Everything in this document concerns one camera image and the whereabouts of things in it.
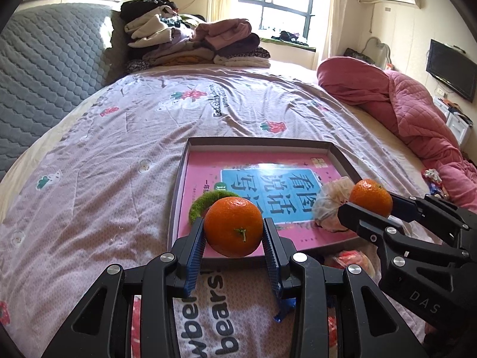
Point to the pink strawberry bear duvet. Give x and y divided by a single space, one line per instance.
97 188

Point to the pile of folded clothes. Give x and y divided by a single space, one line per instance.
160 36

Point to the small toy figure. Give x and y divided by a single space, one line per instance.
432 178

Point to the pink quilted blanket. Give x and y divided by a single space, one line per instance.
405 107

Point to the white drawer cabinet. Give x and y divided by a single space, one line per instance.
459 123

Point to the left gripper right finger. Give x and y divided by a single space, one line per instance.
278 252

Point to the black flat television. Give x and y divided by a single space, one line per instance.
452 68

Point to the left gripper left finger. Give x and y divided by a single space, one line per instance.
188 252

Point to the cream drawstring pouch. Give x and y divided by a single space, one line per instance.
328 201

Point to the orange mandarin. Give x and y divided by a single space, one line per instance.
370 195
233 227

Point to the pink blue book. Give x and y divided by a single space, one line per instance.
261 193

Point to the cream curtain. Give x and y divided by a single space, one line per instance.
332 32

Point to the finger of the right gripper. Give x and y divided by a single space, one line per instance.
368 225
420 209

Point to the red white bowl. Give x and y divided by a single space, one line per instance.
345 258

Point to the grey quilted headboard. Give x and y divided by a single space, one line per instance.
52 58

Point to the grey shallow box tray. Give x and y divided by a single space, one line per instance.
257 193

